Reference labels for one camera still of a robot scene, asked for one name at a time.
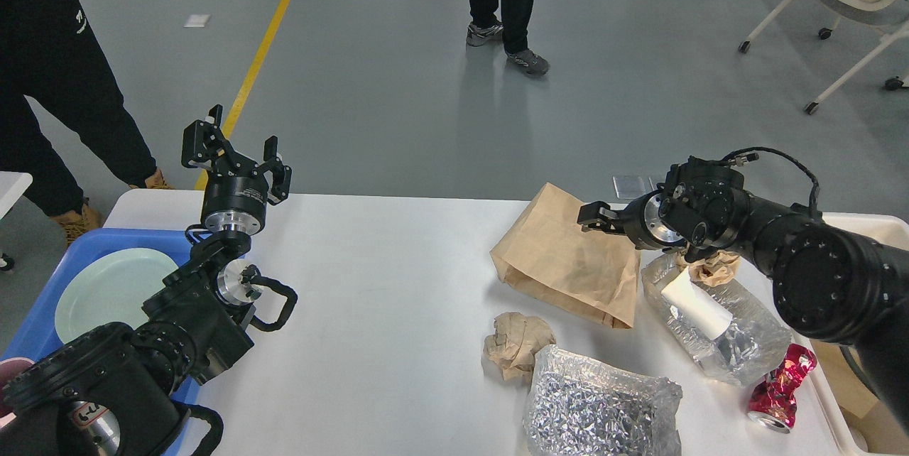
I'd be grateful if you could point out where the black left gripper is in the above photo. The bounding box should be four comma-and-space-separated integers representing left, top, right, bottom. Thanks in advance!
180, 104, 292, 236

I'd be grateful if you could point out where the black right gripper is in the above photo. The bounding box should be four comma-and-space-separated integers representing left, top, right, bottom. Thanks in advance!
577, 190, 686, 250

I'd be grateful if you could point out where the brown paper bag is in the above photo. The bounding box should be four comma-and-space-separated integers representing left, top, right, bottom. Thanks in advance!
490, 183, 640, 329

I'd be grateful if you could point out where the brown paper ball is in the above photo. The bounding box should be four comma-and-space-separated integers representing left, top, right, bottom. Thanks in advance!
483, 313, 556, 381

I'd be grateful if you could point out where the light green plate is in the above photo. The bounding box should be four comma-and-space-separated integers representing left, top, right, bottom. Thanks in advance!
55, 248, 178, 343

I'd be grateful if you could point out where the red snack wrapper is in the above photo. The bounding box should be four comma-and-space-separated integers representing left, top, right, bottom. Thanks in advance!
746, 343, 817, 434

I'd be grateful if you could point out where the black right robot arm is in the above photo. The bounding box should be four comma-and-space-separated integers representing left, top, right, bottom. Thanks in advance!
577, 146, 908, 428

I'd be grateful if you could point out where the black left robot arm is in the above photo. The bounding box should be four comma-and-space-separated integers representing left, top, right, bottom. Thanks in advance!
2, 104, 298, 455

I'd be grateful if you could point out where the lying white paper cup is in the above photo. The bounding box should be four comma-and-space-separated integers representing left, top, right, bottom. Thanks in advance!
660, 271, 733, 340

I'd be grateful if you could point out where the crumpled paper ball right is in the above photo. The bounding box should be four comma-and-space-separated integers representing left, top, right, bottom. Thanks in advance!
674, 250, 741, 287

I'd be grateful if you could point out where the silver foil bubble bag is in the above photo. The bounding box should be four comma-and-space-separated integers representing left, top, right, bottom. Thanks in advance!
523, 344, 684, 455

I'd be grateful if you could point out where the pink mug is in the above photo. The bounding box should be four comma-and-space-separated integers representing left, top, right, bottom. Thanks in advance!
1, 357, 35, 426

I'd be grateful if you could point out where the white plastic bin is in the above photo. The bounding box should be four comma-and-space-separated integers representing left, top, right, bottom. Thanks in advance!
810, 212, 908, 455

